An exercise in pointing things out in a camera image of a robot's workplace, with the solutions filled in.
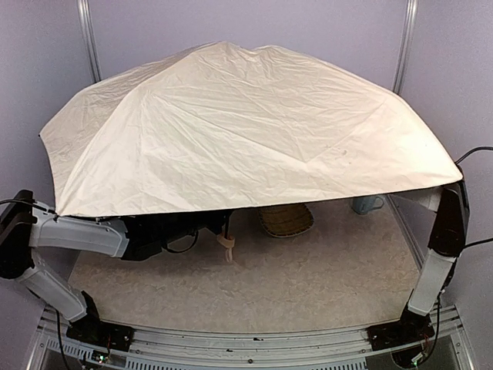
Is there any aluminium front rail frame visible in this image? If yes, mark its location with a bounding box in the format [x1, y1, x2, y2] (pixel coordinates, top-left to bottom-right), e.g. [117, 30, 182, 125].
[22, 306, 477, 369]

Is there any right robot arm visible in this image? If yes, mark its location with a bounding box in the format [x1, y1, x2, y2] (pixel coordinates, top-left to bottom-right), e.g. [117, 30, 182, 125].
[395, 180, 470, 317]

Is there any aluminium corner post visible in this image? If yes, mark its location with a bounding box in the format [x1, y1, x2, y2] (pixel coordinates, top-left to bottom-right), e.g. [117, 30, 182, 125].
[392, 0, 419, 95]
[76, 0, 102, 83]

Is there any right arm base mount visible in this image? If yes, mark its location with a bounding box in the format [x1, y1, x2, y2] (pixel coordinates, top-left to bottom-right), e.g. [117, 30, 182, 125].
[367, 311, 435, 351]

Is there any light blue ceramic mug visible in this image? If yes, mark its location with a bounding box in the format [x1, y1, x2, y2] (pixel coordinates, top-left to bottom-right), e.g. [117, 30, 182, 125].
[350, 196, 385, 215]

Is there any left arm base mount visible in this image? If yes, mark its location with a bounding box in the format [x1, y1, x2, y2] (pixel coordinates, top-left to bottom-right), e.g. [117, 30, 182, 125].
[66, 315, 134, 352]

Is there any beige folding umbrella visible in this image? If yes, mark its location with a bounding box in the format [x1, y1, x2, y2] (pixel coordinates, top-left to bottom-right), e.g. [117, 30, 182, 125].
[40, 42, 463, 217]

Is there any right aluminium corner post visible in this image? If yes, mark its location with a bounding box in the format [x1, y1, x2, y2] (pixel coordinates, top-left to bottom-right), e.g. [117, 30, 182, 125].
[392, 0, 419, 95]

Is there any woven bamboo tray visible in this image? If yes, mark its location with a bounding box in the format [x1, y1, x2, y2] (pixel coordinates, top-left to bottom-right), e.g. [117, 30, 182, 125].
[258, 203, 314, 238]

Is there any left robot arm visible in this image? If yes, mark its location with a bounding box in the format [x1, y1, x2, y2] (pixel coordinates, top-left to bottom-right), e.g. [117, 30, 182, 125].
[1, 190, 232, 325]

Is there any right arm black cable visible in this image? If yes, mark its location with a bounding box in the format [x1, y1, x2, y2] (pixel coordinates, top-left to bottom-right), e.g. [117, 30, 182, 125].
[454, 145, 493, 167]

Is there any left aluminium corner post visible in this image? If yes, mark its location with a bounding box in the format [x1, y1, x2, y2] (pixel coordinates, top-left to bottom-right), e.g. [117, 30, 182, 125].
[76, 0, 102, 83]

